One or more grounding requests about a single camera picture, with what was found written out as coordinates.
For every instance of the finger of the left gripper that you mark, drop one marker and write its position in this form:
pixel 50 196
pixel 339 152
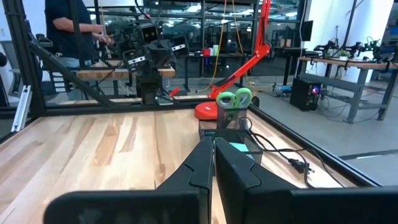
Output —
pixel 179 45
pixel 134 60

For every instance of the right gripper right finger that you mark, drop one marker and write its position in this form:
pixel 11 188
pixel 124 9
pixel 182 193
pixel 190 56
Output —
pixel 280 205

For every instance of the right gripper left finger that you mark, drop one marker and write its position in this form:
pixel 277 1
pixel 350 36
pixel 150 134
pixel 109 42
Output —
pixel 124 208

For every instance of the green eraser block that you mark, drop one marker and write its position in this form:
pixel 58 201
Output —
pixel 239 147

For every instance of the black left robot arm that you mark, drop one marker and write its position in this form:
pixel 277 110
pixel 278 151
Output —
pixel 149 84

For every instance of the black mesh desk organizer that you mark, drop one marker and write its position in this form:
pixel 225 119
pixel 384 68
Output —
pixel 231 119

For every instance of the red cup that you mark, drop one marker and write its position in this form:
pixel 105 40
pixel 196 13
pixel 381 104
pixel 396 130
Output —
pixel 206 52

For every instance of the wooden background robot table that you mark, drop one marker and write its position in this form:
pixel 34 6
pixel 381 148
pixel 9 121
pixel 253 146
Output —
pixel 102 74

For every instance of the green cup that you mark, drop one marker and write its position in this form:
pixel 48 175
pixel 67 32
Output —
pixel 215 50

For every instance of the black background desk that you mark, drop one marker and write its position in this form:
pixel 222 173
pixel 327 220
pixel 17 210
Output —
pixel 217 56

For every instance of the small red strip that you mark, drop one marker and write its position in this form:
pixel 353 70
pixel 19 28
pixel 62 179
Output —
pixel 174 91

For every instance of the red desk lamp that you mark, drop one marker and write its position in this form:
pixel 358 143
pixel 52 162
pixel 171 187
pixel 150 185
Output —
pixel 206 112

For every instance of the person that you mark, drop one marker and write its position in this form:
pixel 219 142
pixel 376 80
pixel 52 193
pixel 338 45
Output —
pixel 65 31

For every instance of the black background computer tower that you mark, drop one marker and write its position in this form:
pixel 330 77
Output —
pixel 303 95

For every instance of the silver aluminium extrusion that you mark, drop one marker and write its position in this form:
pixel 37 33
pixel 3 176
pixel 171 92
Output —
pixel 21 109

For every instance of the wooden background workbench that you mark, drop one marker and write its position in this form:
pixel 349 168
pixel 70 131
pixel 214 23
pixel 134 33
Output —
pixel 357 65

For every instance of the background robot arms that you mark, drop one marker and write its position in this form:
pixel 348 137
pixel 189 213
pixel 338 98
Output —
pixel 357 48

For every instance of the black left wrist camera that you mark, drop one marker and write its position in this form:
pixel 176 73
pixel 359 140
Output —
pixel 148 32

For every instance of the black rig upright post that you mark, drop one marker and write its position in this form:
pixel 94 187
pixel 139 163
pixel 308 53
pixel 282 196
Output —
pixel 21 46

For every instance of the black wall monitor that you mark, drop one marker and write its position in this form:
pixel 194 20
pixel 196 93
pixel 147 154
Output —
pixel 306 30

